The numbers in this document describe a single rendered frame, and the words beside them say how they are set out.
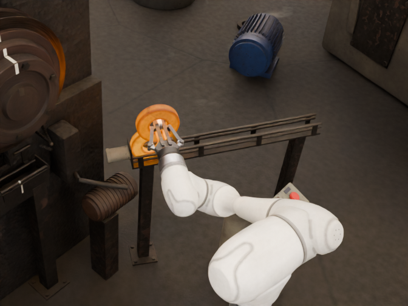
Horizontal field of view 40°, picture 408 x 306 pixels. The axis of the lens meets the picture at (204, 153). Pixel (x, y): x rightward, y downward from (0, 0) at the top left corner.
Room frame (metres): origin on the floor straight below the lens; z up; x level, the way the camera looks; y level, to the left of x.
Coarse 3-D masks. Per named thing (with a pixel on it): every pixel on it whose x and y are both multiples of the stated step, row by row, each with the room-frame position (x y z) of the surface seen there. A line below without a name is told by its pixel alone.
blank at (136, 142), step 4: (136, 132) 1.62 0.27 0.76; (132, 136) 1.62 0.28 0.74; (136, 136) 1.60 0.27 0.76; (132, 140) 1.60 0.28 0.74; (136, 140) 1.59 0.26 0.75; (140, 140) 1.60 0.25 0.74; (144, 140) 1.60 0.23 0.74; (132, 144) 1.59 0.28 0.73; (136, 144) 1.59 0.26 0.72; (140, 144) 1.60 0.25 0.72; (156, 144) 1.65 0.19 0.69; (132, 148) 1.59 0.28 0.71; (136, 148) 1.59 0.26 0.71; (140, 148) 1.60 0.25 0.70; (144, 148) 1.62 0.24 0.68; (132, 152) 1.59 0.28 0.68; (136, 152) 1.59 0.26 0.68; (140, 152) 1.60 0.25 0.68; (144, 152) 1.60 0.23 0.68; (148, 152) 1.61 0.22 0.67; (152, 152) 1.61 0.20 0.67; (152, 156) 1.61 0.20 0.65; (148, 160) 1.61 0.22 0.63
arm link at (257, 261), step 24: (240, 240) 0.76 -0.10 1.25; (264, 240) 0.76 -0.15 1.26; (288, 240) 0.78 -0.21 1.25; (216, 264) 0.71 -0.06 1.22; (240, 264) 0.70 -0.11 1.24; (264, 264) 0.71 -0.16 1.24; (288, 264) 0.74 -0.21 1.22; (216, 288) 0.69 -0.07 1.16; (240, 288) 0.67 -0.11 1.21; (264, 288) 0.69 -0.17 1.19
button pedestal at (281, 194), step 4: (288, 184) 1.60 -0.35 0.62; (292, 184) 1.61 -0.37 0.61; (284, 188) 1.57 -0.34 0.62; (292, 188) 1.59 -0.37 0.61; (280, 192) 1.55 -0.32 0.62; (284, 192) 1.55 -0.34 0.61; (288, 192) 1.56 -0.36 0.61; (296, 192) 1.57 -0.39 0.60; (300, 192) 1.58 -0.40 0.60; (276, 196) 1.52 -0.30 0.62; (280, 196) 1.53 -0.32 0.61; (284, 196) 1.54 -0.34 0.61; (288, 196) 1.54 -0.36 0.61; (300, 196) 1.56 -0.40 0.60; (304, 200) 1.55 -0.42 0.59; (280, 292) 1.51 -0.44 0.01
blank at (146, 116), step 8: (160, 104) 1.54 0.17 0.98; (144, 112) 1.50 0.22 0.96; (152, 112) 1.50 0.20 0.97; (160, 112) 1.51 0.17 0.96; (168, 112) 1.52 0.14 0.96; (176, 112) 1.55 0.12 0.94; (136, 120) 1.51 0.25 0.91; (144, 120) 1.49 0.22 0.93; (152, 120) 1.50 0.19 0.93; (168, 120) 1.52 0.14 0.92; (176, 120) 1.53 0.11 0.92; (144, 128) 1.49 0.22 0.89; (176, 128) 1.54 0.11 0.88; (144, 136) 1.50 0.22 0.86
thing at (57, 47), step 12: (0, 12) 1.41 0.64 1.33; (12, 12) 1.44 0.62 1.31; (0, 24) 1.34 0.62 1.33; (12, 24) 1.37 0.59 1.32; (24, 24) 1.41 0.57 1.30; (36, 24) 1.44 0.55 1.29; (48, 36) 1.47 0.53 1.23; (60, 48) 1.50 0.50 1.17; (60, 60) 1.50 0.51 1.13; (60, 72) 1.50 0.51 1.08; (60, 84) 1.49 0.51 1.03; (12, 144) 1.32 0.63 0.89
